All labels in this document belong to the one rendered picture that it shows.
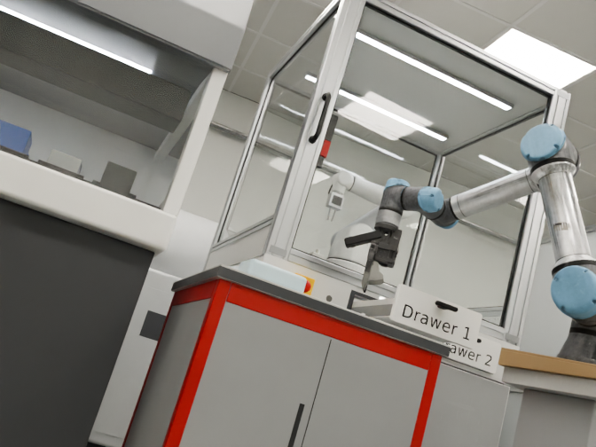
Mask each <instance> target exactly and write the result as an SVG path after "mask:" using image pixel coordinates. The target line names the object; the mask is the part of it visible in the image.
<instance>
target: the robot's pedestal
mask: <svg viewBox="0 0 596 447"><path fill-rule="evenodd" d="M502 382H504V383H506V384H508V385H511V386H513V387H516V388H518V389H521V390H523V394H522V399H521V407H520V411H519V416H518V420H517V425H516V429H515V434H514V442H513V447H596V380H589V379H584V378H577V377H571V376H565V375H559V374H553V373H547V372H535V371H530V370H523V369H517V368H511V367H504V371H503V376H502Z"/></svg>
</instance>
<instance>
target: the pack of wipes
mask: <svg viewBox="0 0 596 447"><path fill-rule="evenodd" d="M239 271H244V272H245V273H248V274H251V275H254V276H257V277H258V278H263V279H266V280H269V281H270V282H273V283H276V284H279V285H282V286H285V287H288V288H291V289H293V290H295V291H298V292H301V293H303V292H304V288H305V286H306V283H307V279H306V278H304V277H302V276H299V275H296V274H294V273H292V272H289V271H285V270H282V269H280V268H278V267H275V266H273V265H270V264H267V263H264V262H261V261H259V260H256V259H251V260H247V261H244V262H241V263H240V265H239Z"/></svg>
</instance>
